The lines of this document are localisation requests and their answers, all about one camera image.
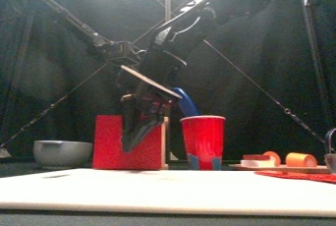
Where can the red wooden box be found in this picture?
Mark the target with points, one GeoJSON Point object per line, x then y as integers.
{"type": "Point", "coordinates": [107, 148]}

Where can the wooden drawer cabinet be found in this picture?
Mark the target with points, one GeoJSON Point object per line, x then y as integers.
{"type": "Point", "coordinates": [166, 151]}

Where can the red plastic cup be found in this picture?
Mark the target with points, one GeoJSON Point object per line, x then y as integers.
{"type": "Point", "coordinates": [203, 138]}

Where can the grey bowl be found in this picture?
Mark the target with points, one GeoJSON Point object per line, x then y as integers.
{"type": "Point", "coordinates": [59, 153]}

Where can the white cutting board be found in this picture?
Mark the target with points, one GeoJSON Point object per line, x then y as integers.
{"type": "Point", "coordinates": [166, 190]}

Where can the dark red toy block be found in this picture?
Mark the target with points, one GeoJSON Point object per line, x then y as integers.
{"type": "Point", "coordinates": [256, 157]}

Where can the white toy block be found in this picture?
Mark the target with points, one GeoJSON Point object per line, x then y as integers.
{"type": "Point", "coordinates": [256, 163]}

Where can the black backdrop cloth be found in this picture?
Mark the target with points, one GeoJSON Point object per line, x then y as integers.
{"type": "Point", "coordinates": [271, 56]}

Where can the orange toy slice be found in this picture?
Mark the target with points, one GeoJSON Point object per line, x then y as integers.
{"type": "Point", "coordinates": [275, 158]}

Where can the wooden serving board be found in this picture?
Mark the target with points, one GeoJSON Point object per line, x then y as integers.
{"type": "Point", "coordinates": [280, 169]}

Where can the orange toy cylinder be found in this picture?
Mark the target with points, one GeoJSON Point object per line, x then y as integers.
{"type": "Point", "coordinates": [299, 160]}

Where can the red mat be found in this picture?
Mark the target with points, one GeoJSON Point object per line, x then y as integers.
{"type": "Point", "coordinates": [306, 177]}

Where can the small white bracket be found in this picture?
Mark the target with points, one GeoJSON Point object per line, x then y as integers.
{"type": "Point", "coordinates": [4, 153]}

